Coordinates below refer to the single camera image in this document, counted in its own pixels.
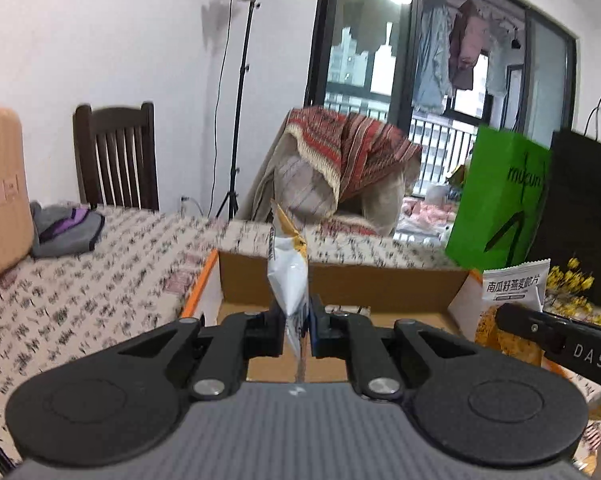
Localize white cracker snack packet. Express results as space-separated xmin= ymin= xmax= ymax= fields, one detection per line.
xmin=474 ymin=259 xmax=551 ymax=366

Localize orange cardboard pumpkin box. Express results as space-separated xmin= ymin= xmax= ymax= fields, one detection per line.
xmin=180 ymin=248 xmax=487 ymax=384

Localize studio light on stand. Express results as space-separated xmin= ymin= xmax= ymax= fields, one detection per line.
xmin=217 ymin=0 xmax=260 ymax=220

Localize dark wooden chair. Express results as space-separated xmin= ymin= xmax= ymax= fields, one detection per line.
xmin=73 ymin=102 xmax=159 ymax=211

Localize white gold snack packet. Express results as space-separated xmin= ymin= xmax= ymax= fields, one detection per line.
xmin=267 ymin=202 xmax=309 ymax=359

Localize yellow dried flower branch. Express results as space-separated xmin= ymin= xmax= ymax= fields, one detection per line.
xmin=544 ymin=257 xmax=601 ymax=326

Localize hanging clothes on balcony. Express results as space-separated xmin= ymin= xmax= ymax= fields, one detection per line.
xmin=412 ymin=0 xmax=521 ymax=115

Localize calligraphy print tablecloth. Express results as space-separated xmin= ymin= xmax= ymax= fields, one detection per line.
xmin=0 ymin=202 xmax=601 ymax=480

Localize chair with red patterned blanket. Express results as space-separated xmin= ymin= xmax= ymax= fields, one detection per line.
xmin=238 ymin=106 xmax=422 ymax=236

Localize grey purple folded cloth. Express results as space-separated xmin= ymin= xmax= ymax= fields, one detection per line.
xmin=29 ymin=202 xmax=105 ymax=259

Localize black paper bag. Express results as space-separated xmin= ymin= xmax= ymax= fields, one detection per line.
xmin=522 ymin=91 xmax=601 ymax=307

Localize green mucun paper bag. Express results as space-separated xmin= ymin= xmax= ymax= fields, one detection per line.
xmin=445 ymin=126 xmax=552 ymax=271

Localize pink mini suitcase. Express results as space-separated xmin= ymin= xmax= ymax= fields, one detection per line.
xmin=0 ymin=107 xmax=34 ymax=275

